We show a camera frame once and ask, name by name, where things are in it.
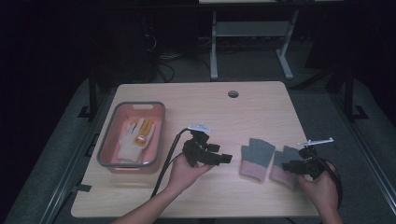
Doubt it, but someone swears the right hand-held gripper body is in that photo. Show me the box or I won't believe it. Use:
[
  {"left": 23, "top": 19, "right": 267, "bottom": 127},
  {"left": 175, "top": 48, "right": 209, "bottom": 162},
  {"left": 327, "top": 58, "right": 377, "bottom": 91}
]
[{"left": 297, "top": 137, "right": 334, "bottom": 180}]

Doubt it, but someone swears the black metal stand post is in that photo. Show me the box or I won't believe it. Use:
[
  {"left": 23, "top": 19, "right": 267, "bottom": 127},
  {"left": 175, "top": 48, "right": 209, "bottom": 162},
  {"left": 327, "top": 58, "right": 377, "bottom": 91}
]
[{"left": 343, "top": 62, "right": 356, "bottom": 122}]

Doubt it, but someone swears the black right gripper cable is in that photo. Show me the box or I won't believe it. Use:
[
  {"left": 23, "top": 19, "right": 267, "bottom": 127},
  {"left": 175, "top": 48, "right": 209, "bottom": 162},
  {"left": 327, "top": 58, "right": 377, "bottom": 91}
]
[{"left": 316, "top": 156, "right": 345, "bottom": 210}]

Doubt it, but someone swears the pink basin with grey rim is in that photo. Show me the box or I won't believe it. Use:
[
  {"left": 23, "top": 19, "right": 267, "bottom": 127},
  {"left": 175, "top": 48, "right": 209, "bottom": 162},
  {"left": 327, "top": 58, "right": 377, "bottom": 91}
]
[{"left": 96, "top": 101, "right": 166, "bottom": 175}]

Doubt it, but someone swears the grey glove with pink cuff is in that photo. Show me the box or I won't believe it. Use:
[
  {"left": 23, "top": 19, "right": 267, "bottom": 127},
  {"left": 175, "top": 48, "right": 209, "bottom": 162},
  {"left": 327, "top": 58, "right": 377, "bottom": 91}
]
[
  {"left": 268, "top": 145, "right": 305, "bottom": 190},
  {"left": 238, "top": 137, "right": 276, "bottom": 183}
]

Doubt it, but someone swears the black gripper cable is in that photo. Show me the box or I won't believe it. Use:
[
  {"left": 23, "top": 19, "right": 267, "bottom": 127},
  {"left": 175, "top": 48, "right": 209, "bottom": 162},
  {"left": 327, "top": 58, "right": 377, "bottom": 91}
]
[
  {"left": 150, "top": 127, "right": 191, "bottom": 199},
  {"left": 316, "top": 156, "right": 345, "bottom": 210}
]

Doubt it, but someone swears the black floor bracket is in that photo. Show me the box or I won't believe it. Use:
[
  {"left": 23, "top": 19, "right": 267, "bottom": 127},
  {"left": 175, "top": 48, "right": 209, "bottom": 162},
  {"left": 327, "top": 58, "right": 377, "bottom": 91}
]
[
  {"left": 353, "top": 105, "right": 370, "bottom": 120},
  {"left": 78, "top": 105, "right": 92, "bottom": 119}
]

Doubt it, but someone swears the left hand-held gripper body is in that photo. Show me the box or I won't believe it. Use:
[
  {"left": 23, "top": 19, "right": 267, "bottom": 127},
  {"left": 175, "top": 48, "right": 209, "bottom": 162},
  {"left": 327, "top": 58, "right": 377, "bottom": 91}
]
[{"left": 181, "top": 122, "right": 214, "bottom": 168}]

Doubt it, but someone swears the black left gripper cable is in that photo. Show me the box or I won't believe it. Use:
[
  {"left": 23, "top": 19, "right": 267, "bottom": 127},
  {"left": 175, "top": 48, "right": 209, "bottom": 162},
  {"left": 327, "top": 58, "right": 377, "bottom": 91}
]
[{"left": 150, "top": 127, "right": 191, "bottom": 199}]

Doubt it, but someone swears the tangle of floor cables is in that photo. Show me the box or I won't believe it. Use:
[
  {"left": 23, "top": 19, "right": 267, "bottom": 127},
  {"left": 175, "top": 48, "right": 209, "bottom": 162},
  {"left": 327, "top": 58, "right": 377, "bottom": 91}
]
[{"left": 155, "top": 34, "right": 216, "bottom": 82}]

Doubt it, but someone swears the person's left hand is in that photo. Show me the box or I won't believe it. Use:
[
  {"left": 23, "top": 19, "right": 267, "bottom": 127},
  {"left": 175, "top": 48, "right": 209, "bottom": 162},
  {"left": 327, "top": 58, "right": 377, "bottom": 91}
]
[{"left": 167, "top": 153, "right": 217, "bottom": 196}]

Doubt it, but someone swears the white metal stand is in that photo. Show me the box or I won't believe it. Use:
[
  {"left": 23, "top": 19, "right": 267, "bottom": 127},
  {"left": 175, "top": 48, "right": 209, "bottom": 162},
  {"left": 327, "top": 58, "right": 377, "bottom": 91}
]
[{"left": 209, "top": 8, "right": 300, "bottom": 82}]

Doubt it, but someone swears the person's right hand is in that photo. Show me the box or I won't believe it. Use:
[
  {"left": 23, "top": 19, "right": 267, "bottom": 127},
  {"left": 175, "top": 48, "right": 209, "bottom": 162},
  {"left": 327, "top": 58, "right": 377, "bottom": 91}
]
[{"left": 297, "top": 161, "right": 340, "bottom": 213}]

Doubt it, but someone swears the grey-green strap tab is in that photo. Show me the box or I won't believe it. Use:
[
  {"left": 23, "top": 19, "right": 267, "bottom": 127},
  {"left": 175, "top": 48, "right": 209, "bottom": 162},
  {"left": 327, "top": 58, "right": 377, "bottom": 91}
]
[{"left": 72, "top": 184, "right": 92, "bottom": 193}]

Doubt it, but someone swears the aluminium floor rail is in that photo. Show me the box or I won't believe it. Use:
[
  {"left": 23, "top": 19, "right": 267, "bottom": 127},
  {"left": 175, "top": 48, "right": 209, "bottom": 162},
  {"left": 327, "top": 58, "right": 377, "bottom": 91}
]
[
  {"left": 38, "top": 90, "right": 111, "bottom": 224},
  {"left": 330, "top": 92, "right": 396, "bottom": 208}
]

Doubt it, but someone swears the beige glove with bunny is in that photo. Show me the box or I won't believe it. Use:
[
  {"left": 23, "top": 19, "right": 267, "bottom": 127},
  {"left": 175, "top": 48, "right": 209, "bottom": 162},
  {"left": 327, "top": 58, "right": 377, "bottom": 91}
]
[{"left": 117, "top": 118, "right": 156, "bottom": 163}]

